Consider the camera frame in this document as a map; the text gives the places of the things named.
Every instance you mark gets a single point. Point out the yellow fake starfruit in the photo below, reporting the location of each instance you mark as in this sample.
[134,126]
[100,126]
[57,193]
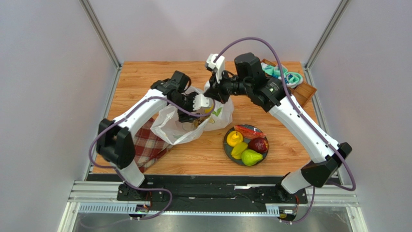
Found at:
[238,150]

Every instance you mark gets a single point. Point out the dark red fake fruit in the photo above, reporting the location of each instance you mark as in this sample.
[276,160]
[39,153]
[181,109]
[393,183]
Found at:
[259,145]

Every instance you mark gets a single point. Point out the brown fake longan bunch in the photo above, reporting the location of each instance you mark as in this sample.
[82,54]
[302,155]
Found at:
[198,121]

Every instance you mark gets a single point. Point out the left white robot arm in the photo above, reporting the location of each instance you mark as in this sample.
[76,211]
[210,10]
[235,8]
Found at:
[115,139]

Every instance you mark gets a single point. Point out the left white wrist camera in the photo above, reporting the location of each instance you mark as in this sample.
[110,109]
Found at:
[200,101]

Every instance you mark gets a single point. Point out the white plastic bag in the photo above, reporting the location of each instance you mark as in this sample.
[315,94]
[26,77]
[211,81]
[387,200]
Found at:
[168,128]

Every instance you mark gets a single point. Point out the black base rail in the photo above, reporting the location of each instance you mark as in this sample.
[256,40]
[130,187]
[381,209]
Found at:
[210,193]

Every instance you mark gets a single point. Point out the wooden compartment tray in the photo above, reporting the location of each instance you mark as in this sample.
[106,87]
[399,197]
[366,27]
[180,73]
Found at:
[304,92]

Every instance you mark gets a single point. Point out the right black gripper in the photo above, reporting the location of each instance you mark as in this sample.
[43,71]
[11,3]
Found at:
[217,91]

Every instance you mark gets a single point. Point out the blue ceramic plate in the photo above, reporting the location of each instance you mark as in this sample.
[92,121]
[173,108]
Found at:
[227,149]

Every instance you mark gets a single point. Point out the red plaid cloth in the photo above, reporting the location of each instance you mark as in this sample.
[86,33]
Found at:
[149,148]

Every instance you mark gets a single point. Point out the green fake lime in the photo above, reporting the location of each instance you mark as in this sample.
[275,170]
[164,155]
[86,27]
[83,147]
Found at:
[250,157]

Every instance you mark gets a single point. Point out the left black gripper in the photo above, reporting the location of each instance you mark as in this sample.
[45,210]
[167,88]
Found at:
[183,117]

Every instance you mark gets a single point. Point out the teal white sock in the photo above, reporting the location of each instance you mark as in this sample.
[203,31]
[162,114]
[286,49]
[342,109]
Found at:
[271,70]

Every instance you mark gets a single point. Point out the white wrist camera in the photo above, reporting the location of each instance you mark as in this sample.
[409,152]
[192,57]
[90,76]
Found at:
[200,101]
[216,65]

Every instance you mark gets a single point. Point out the blue white sock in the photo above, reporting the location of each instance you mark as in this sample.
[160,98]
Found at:
[293,79]

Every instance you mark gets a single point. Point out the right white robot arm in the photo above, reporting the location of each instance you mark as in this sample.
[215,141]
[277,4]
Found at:
[267,92]

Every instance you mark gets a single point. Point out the yellow fake pear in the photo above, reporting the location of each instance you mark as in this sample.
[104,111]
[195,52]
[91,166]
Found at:
[234,138]

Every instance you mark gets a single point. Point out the red fake watermelon slice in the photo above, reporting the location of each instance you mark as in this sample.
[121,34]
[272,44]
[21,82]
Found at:
[248,132]

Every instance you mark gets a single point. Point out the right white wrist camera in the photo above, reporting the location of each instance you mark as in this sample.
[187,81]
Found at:
[216,65]

